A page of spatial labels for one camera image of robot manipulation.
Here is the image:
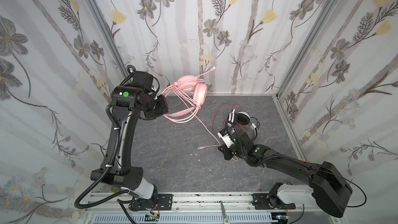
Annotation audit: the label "white perforated cable duct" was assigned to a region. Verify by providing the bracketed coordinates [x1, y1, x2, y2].
[91, 212, 278, 224]

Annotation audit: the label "green small object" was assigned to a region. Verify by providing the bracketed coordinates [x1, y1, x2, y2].
[110, 186, 121, 193]

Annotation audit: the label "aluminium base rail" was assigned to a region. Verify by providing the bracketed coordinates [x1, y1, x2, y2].
[78, 192, 346, 224]

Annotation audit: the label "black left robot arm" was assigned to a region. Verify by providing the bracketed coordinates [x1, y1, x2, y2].
[74, 65, 169, 209]

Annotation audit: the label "pink headphones with cable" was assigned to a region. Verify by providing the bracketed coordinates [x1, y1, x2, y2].
[161, 66, 240, 162]

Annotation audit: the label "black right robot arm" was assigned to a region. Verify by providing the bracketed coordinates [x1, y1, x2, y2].
[217, 122, 353, 218]

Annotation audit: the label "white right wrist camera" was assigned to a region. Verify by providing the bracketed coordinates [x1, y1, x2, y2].
[217, 128, 234, 148]

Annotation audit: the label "black white headphones red cable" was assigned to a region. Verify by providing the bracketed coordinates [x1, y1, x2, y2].
[212, 103, 261, 146]

